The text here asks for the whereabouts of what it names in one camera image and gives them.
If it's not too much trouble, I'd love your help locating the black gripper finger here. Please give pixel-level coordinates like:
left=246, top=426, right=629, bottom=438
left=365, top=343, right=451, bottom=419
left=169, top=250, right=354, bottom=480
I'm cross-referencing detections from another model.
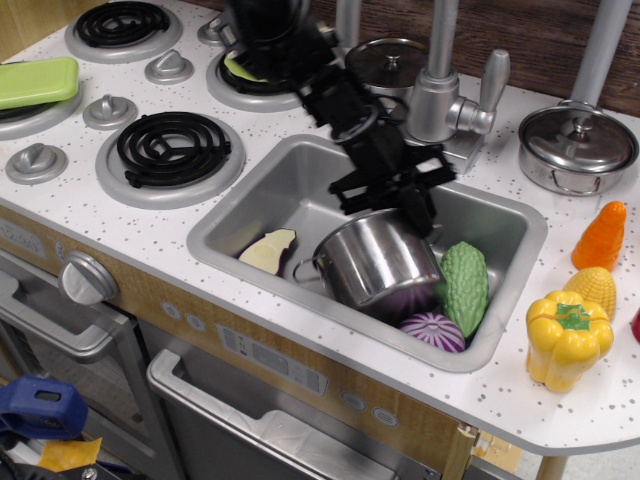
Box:
left=337, top=192, right=398, bottom=215
left=399, top=184, right=436, bottom=237

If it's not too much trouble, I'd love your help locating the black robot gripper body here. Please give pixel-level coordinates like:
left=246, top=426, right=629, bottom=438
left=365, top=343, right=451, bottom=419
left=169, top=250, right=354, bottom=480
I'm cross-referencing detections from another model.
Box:
left=329, top=120, right=456, bottom=208

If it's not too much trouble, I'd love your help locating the stainless steel toy pot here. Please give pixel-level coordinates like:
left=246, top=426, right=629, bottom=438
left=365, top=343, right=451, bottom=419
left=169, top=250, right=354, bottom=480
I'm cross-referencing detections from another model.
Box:
left=292, top=209, right=445, bottom=318

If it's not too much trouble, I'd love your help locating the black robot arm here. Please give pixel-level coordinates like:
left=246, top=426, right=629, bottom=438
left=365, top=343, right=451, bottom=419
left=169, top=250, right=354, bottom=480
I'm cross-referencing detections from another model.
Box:
left=216, top=1, right=455, bottom=236

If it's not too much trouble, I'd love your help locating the grey toy sink basin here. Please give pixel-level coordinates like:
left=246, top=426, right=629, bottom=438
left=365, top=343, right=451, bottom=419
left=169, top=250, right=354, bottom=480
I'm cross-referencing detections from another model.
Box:
left=187, top=135, right=547, bottom=373

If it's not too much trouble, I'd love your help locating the silver toy faucet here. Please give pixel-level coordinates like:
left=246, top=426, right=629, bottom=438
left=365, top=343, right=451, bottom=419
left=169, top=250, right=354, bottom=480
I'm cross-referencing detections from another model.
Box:
left=404, top=1, right=511, bottom=174

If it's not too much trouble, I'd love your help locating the green toy bitter gourd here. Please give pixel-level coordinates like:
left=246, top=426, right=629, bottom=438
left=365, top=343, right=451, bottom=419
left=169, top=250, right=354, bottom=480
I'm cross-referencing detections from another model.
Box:
left=440, top=241, right=489, bottom=339

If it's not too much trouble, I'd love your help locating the halved toy eggplant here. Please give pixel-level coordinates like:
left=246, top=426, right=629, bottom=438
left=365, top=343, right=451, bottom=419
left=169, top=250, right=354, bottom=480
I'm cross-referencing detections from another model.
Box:
left=239, top=229, right=297, bottom=275

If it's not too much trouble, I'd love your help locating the lidded steel saucepan rear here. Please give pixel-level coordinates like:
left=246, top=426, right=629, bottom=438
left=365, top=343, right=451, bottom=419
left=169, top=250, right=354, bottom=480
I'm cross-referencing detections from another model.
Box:
left=345, top=38, right=429, bottom=111

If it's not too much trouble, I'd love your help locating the purple toy onion half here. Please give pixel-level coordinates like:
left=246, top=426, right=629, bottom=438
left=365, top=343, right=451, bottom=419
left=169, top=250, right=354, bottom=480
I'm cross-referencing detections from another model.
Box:
left=398, top=312, right=466, bottom=353

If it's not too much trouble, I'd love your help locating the lidded steel pan right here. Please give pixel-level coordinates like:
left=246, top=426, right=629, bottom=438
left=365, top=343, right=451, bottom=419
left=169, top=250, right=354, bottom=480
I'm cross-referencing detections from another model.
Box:
left=518, top=101, right=639, bottom=197

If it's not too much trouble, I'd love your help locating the rear right burner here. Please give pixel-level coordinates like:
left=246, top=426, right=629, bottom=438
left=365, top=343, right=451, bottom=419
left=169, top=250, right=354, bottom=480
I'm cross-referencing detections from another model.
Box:
left=205, top=53, right=302, bottom=113

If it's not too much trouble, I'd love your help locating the green toy plate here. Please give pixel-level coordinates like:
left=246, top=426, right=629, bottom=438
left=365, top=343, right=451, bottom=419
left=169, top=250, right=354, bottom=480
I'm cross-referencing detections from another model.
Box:
left=223, top=53, right=267, bottom=83

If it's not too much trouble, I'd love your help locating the orange toy carrot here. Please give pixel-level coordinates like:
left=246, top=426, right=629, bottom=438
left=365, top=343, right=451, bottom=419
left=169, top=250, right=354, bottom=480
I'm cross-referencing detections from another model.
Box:
left=571, top=201, right=627, bottom=272

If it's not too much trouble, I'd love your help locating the yellow toy corn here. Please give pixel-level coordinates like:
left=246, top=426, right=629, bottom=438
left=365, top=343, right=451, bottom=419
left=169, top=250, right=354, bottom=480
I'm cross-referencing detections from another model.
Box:
left=563, top=267, right=617, bottom=321

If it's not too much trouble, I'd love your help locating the yellow toy bell pepper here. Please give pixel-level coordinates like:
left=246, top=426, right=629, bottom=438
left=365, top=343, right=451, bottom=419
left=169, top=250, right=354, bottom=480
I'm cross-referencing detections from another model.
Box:
left=526, top=290, right=614, bottom=392

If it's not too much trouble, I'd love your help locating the front black coil burner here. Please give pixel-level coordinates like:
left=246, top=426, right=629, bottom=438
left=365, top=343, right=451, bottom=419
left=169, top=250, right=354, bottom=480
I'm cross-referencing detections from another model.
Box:
left=96, top=112, right=246, bottom=210

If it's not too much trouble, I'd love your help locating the grey vertical support pole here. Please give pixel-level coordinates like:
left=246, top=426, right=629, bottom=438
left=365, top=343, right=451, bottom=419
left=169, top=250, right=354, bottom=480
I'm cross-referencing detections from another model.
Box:
left=569, top=0, right=633, bottom=107

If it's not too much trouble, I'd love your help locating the grey stove knob rear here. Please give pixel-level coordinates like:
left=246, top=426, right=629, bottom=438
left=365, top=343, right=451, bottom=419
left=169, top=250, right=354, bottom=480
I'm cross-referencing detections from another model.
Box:
left=197, top=13, right=237, bottom=47

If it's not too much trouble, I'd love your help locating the grey stove knob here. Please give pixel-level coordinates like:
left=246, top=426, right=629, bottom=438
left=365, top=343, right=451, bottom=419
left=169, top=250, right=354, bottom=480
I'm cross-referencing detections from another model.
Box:
left=83, top=94, right=138, bottom=130
left=5, top=143, right=68, bottom=185
left=144, top=49, right=194, bottom=85
left=197, top=13, right=237, bottom=47

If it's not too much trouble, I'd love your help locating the grey stove knob centre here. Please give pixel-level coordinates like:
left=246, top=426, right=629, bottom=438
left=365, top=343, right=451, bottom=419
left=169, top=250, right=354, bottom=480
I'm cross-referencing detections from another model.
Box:
left=144, top=49, right=194, bottom=85

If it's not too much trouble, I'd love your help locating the red toy item edge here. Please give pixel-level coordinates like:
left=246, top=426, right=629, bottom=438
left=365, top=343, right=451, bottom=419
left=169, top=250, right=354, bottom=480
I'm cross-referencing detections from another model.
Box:
left=630, top=310, right=640, bottom=342

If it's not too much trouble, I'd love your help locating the grey stove knob middle left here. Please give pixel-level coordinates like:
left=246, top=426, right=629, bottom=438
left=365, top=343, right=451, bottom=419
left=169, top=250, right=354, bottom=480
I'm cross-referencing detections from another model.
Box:
left=83, top=94, right=138, bottom=130

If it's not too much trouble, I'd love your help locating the silver oven dial knob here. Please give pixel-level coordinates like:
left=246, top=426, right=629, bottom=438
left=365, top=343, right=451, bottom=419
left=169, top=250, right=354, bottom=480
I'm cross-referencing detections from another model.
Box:
left=58, top=251, right=119, bottom=306

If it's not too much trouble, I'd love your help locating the rear left coil burner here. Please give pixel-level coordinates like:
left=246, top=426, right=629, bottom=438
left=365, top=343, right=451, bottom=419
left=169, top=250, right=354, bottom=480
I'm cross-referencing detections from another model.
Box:
left=64, top=1, right=182, bottom=64

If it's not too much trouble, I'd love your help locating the grey stove knob front left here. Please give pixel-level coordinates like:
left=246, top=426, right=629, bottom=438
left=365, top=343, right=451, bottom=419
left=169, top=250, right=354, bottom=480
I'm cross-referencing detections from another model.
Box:
left=5, top=143, right=68, bottom=185

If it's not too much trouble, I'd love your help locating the far left burner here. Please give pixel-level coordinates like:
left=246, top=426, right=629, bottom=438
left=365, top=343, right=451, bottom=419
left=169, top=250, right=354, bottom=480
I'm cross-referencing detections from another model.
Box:
left=1, top=82, right=83, bottom=141

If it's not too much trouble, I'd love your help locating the green rectangular toy lid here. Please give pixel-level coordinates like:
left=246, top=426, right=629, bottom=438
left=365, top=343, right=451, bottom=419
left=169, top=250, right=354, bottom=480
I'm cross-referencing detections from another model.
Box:
left=1, top=57, right=79, bottom=110

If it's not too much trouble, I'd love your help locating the blue clamp tool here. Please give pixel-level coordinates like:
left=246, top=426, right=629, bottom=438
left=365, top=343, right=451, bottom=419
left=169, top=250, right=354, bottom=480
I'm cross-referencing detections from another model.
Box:
left=1, top=376, right=89, bottom=440

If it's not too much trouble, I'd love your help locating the yellow tape piece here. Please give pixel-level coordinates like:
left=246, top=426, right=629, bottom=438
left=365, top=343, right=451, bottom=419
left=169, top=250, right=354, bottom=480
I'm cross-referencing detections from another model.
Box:
left=38, top=438, right=102, bottom=473

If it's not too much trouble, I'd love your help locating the grey dishwasher door handle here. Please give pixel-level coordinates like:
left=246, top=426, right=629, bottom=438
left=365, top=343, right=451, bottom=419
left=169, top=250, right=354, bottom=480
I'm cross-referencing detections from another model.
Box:
left=145, top=348, right=431, bottom=480

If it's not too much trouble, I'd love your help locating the grey oven door handle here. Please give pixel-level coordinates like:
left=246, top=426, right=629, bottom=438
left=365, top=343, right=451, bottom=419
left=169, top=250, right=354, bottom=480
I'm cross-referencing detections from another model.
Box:
left=1, top=272, right=140, bottom=364

